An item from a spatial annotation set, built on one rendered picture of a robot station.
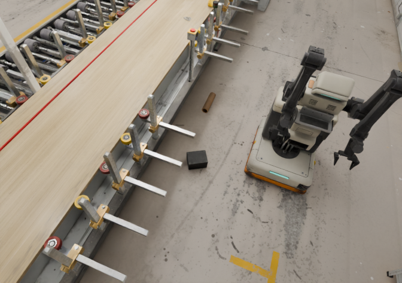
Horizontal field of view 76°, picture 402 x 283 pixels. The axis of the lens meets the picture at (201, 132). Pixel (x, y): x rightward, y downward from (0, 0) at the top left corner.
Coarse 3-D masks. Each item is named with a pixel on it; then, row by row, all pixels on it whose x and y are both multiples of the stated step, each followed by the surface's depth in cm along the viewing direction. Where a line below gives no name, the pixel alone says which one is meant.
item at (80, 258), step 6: (66, 252) 141; (78, 258) 139; (84, 258) 139; (90, 264) 138; (96, 264) 138; (102, 270) 137; (108, 270) 137; (114, 270) 137; (114, 276) 135; (120, 276) 136; (126, 276) 138
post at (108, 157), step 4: (108, 152) 140; (104, 156) 139; (108, 156) 139; (112, 156) 142; (108, 160) 141; (112, 160) 144; (108, 164) 144; (112, 164) 146; (108, 168) 149; (112, 168) 147; (116, 168) 152; (112, 172) 152; (116, 172) 154; (112, 176) 156; (116, 176) 155; (120, 176) 161; (116, 180) 160; (120, 180) 164; (124, 188) 175
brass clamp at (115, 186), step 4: (120, 172) 168; (124, 172) 168; (128, 172) 170; (124, 176) 167; (128, 176) 172; (112, 184) 164; (116, 184) 163; (120, 184) 164; (116, 188) 163; (120, 188) 164
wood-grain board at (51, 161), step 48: (144, 0) 295; (192, 0) 303; (96, 48) 236; (144, 48) 241; (48, 96) 198; (96, 96) 201; (144, 96) 204; (0, 144) 170; (48, 144) 172; (96, 144) 175; (0, 192) 151; (48, 192) 153; (0, 240) 135
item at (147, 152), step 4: (128, 148) 187; (132, 148) 185; (144, 152) 183; (148, 152) 184; (152, 152) 184; (152, 156) 183; (156, 156) 182; (160, 156) 182; (164, 156) 183; (164, 160) 182; (168, 160) 181; (172, 160) 181; (176, 160) 181; (172, 164) 181; (176, 164) 179; (180, 164) 180
